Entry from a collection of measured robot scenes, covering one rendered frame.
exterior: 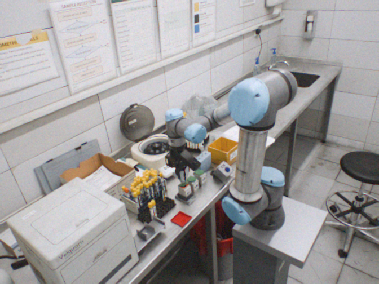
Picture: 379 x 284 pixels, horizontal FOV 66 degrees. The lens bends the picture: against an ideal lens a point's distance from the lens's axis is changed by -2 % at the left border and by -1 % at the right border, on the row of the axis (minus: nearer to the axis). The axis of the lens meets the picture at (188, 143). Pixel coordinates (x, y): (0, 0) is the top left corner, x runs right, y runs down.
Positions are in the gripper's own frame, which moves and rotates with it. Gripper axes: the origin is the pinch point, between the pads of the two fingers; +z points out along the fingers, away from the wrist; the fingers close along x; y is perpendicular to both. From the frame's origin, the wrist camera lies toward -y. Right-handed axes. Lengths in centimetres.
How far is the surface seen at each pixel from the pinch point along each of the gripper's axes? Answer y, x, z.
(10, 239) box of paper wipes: 40, 65, 4
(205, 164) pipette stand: 4.0, -21.5, 4.7
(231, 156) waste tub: -3.3, -35.2, 4.9
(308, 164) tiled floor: -3, -185, 98
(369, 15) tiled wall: -20, -241, -38
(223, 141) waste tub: 7.9, -44.1, 2.9
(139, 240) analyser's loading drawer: -3.3, 33.2, 6.3
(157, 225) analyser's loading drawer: -3.3, 23.0, 6.3
